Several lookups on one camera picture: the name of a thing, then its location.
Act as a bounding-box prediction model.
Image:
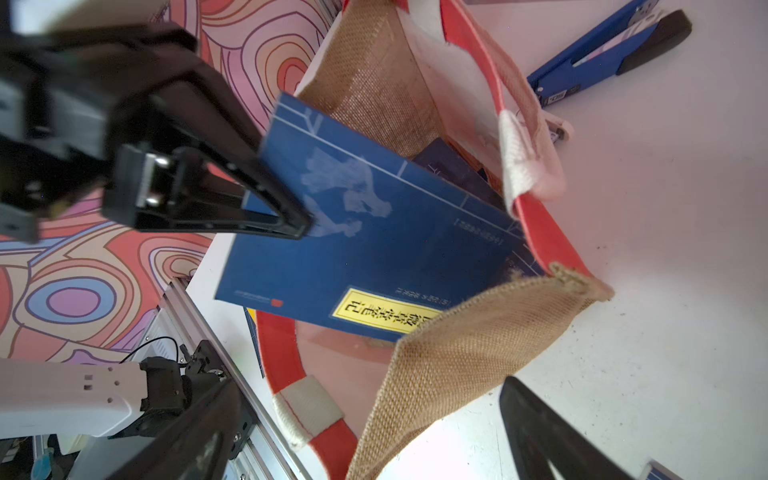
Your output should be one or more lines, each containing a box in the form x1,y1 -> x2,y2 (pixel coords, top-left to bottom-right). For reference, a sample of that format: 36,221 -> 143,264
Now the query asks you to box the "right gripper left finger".
109,380 -> 241,480

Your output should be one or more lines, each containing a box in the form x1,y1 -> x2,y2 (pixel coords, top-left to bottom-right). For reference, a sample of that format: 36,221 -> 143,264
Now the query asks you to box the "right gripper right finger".
499,376 -> 629,479

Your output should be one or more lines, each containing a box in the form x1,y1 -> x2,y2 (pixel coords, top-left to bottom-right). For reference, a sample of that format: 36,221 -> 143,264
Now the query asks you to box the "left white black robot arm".
1,23 -> 311,438

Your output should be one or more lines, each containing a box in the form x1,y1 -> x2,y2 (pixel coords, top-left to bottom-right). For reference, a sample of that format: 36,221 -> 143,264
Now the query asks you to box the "purple book yellow label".
413,138 -> 505,211

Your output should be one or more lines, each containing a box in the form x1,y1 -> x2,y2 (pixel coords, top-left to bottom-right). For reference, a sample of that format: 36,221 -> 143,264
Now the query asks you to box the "blue book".
639,460 -> 682,480
216,94 -> 543,341

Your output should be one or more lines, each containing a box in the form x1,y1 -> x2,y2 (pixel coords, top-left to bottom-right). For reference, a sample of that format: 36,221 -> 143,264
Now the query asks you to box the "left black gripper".
1,23 -> 311,243

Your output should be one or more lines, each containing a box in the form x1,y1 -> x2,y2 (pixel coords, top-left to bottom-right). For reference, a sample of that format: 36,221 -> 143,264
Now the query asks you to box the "blue book under yellow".
639,460 -> 682,480

